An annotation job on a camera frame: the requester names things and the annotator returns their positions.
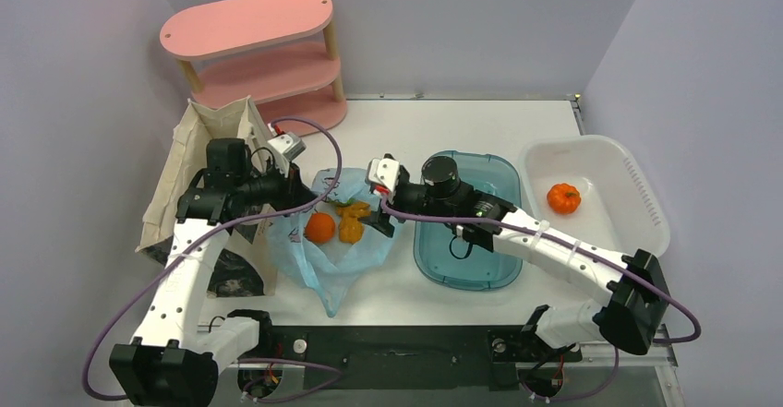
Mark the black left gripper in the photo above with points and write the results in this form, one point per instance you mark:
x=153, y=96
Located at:
x=293, y=193

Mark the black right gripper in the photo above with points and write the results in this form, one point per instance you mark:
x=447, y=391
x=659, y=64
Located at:
x=381, y=221

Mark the yellow-orange bumpy food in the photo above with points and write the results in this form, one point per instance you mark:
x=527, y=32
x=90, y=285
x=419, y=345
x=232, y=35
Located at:
x=351, y=229

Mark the orange mandarin fruit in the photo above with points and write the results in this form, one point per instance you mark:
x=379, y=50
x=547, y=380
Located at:
x=320, y=228

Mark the small orange pumpkin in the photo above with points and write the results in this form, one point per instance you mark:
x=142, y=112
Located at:
x=564, y=199

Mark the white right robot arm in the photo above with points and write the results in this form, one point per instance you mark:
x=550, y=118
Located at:
x=627, y=294

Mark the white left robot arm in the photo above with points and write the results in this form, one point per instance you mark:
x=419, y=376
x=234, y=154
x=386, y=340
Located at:
x=167, y=362

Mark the teal transparent plastic tub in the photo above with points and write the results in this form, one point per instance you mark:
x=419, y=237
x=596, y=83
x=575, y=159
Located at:
x=452, y=262

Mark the beige canvas tote bag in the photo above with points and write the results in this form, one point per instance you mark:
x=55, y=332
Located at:
x=242, y=268

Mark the pink three-tier shelf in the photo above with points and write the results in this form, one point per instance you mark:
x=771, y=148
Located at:
x=282, y=54

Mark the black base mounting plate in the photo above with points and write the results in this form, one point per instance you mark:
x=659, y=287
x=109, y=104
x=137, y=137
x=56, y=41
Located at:
x=417, y=357

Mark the white plastic basket tub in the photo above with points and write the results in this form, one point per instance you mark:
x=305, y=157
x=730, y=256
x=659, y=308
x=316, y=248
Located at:
x=619, y=211

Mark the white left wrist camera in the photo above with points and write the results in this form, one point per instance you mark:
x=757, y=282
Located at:
x=285, y=147

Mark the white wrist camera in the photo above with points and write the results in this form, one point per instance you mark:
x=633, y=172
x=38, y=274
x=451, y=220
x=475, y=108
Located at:
x=285, y=147
x=384, y=175

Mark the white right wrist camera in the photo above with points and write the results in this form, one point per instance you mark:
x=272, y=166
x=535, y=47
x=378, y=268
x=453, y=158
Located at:
x=384, y=175

